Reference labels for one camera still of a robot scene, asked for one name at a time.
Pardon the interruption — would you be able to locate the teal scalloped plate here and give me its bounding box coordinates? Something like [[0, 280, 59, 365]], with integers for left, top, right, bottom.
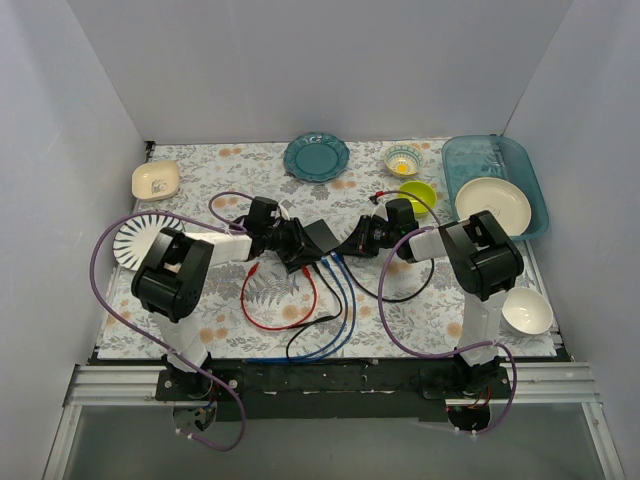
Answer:
[[283, 132, 350, 183]]

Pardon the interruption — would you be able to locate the lime green bowl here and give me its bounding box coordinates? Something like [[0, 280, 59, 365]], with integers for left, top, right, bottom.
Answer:
[[397, 180, 438, 217]]

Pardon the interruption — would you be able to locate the patterned small bowl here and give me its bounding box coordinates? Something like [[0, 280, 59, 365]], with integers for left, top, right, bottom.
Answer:
[[383, 143, 423, 177]]

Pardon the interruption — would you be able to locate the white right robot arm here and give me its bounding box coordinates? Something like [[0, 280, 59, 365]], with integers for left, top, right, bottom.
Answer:
[[337, 198, 524, 398]]

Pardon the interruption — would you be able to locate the teal plastic tray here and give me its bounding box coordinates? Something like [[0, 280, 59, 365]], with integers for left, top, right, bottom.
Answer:
[[441, 135, 549, 241]]

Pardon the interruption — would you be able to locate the blue striped white plate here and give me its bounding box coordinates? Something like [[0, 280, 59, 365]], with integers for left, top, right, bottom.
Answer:
[[112, 212, 184, 271]]

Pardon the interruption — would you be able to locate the cream square bowl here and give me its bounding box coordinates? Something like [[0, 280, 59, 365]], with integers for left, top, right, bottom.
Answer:
[[131, 160, 180, 201]]

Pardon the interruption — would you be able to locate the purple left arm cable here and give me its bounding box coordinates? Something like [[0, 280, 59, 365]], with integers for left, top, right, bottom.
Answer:
[[89, 191, 249, 451]]

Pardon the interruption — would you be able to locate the black power cable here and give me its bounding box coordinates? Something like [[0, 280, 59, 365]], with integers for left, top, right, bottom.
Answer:
[[344, 254, 435, 303]]

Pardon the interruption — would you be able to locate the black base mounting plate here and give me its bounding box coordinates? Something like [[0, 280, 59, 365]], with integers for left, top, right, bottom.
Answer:
[[155, 358, 511, 421]]

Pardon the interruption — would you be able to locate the blue ethernet cable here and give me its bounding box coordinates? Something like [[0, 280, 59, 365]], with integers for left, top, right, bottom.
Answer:
[[299, 252, 357, 362], [244, 254, 351, 363]]

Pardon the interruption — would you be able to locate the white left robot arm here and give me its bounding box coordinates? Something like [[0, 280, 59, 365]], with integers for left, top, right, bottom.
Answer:
[[131, 197, 339, 400]]

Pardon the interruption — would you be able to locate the black network switch box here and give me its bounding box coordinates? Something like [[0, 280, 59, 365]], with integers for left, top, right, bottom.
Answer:
[[304, 220, 341, 254]]

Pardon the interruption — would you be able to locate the cream round plate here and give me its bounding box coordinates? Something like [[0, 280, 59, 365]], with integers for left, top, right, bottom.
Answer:
[[454, 177, 532, 237]]

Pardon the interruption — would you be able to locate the red ethernet cable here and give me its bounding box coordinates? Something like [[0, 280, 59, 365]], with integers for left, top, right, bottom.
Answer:
[[240, 263, 318, 331]]

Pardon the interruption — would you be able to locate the white bowl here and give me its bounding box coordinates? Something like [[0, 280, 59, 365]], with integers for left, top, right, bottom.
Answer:
[[501, 287, 553, 336]]

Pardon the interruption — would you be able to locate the aluminium frame rail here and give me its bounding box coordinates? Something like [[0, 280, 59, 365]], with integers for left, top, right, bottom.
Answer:
[[45, 360, 625, 479]]

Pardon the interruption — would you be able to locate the black ethernet cable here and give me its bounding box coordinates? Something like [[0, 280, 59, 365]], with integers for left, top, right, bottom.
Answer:
[[285, 264, 345, 362]]

